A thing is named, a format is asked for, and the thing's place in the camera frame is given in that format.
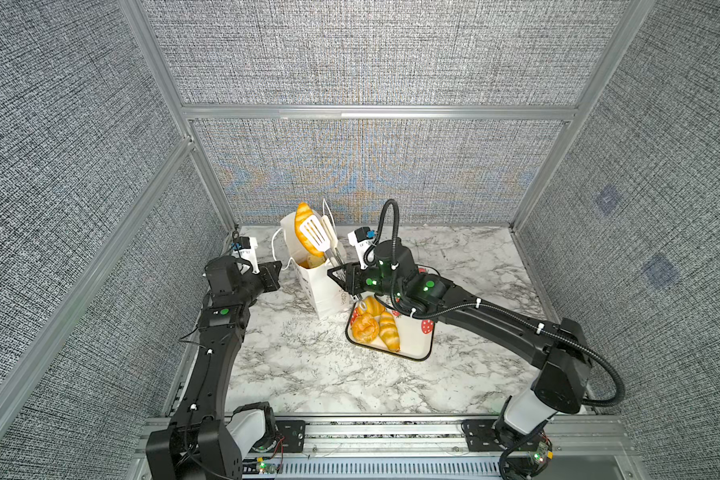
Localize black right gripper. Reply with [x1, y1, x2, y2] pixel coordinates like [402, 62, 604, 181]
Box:
[327, 259, 407, 302]

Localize white printed paper bag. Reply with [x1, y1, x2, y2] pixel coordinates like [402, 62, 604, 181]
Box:
[280, 208, 353, 319]

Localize flaky fake croissant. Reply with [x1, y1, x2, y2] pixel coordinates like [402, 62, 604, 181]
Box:
[298, 254, 326, 269]
[294, 202, 330, 257]

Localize knotted fake bread roll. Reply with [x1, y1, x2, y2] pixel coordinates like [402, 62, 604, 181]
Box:
[351, 313, 379, 344]

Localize striped fake croissant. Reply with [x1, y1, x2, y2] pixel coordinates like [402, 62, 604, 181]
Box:
[378, 312, 400, 352]

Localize steel tongs white tips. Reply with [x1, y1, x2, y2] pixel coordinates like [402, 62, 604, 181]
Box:
[299, 214, 343, 267]

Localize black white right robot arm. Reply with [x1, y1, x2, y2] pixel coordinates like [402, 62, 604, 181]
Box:
[328, 240, 593, 434]

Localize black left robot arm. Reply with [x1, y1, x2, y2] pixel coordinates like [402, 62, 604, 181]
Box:
[145, 256, 282, 479]

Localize round striped fake bun left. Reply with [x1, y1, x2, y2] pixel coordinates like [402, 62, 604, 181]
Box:
[358, 295, 386, 317]

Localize strawberry print serving tray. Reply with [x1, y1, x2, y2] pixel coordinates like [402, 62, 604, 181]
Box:
[344, 300, 435, 362]

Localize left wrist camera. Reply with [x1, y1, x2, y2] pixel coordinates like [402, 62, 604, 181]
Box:
[228, 236, 260, 274]

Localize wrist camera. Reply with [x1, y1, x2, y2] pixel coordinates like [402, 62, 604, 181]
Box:
[347, 226, 375, 264]
[228, 236, 260, 274]

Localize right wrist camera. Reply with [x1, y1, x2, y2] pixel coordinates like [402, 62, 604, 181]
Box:
[347, 226, 375, 264]

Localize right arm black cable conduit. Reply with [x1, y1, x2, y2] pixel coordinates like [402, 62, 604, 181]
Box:
[362, 199, 627, 409]

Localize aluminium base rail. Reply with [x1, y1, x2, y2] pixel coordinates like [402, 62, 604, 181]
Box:
[133, 413, 643, 480]

